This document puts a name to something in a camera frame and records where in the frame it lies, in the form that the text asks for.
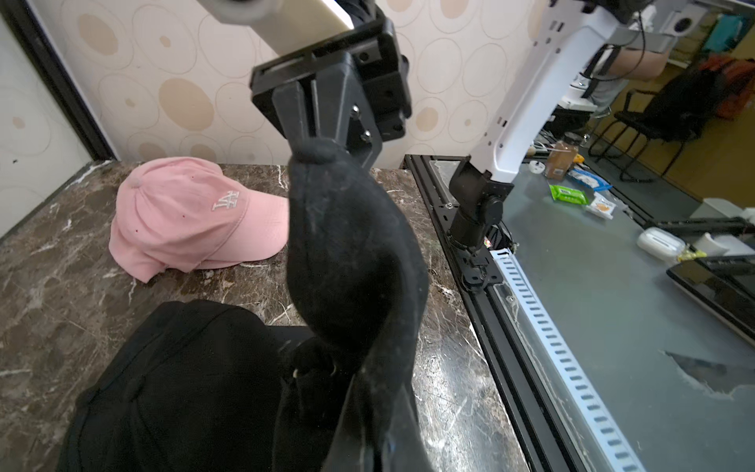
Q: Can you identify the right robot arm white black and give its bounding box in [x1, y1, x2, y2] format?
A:
[251, 1, 647, 256]

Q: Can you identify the green packet on desk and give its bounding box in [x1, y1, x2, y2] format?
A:
[549, 185, 589, 206]

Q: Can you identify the dark tablet on desk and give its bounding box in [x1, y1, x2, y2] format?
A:
[666, 255, 755, 344]

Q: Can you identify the black frame post right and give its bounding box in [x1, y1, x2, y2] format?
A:
[1, 0, 116, 161]

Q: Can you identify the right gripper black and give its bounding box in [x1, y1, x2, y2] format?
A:
[250, 1, 412, 169]

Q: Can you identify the pink LA cap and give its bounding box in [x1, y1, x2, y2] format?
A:
[109, 157, 289, 283]

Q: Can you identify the white perforated cable duct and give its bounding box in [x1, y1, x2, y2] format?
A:
[492, 250, 645, 471]

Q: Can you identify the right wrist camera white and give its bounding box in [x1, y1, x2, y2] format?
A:
[199, 0, 354, 56]

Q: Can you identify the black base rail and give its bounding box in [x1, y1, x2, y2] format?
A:
[404, 155, 586, 471]

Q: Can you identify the black office chair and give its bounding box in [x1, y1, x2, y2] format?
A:
[588, 54, 735, 183]

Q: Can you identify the white earbuds case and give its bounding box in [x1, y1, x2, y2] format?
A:
[637, 227, 686, 263]

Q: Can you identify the black cap with white label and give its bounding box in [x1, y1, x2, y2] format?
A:
[273, 138, 432, 471]

